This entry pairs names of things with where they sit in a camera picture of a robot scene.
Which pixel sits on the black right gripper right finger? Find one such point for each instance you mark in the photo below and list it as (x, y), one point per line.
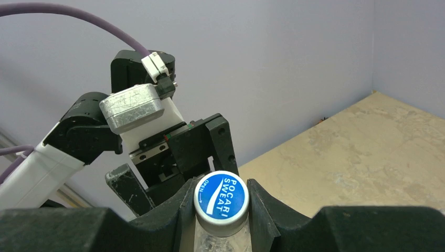
(275, 226)

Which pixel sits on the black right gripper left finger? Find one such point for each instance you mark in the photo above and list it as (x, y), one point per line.
(167, 227)

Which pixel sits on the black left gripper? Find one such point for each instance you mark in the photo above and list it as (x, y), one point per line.
(169, 159)

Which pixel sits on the clear bottle blue cap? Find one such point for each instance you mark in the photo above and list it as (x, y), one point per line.
(207, 242)

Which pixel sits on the blue Pocari Sweat cap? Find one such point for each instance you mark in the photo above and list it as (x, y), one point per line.
(221, 201)

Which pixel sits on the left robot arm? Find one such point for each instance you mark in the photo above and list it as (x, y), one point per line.
(81, 136)

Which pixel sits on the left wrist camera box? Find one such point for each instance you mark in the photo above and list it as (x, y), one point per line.
(137, 113)

